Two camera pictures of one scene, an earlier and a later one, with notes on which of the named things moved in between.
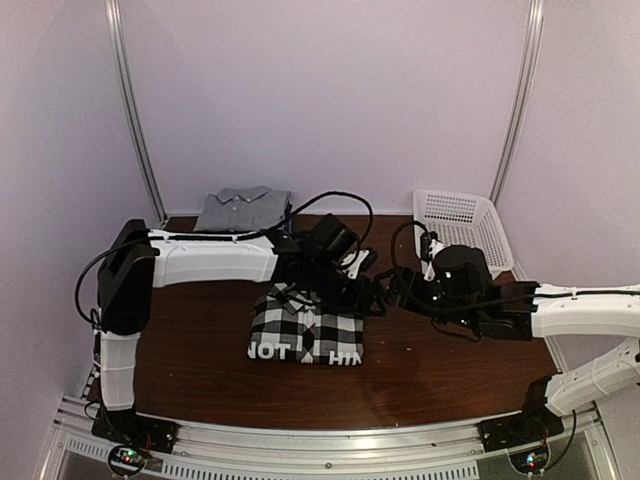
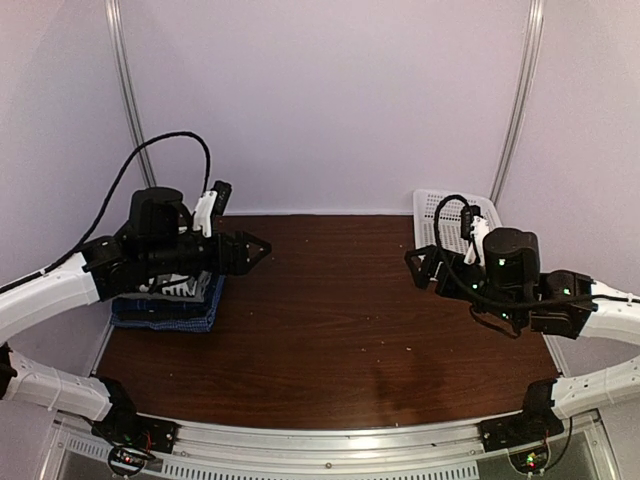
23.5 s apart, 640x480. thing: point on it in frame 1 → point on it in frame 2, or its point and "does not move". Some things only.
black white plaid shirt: [293, 325] → [176, 287]
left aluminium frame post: [113, 14] does not move
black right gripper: [403, 275] → [431, 267]
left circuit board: [126, 459] does not move
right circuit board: [532, 461] does not move
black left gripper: [357, 301] → [219, 264]
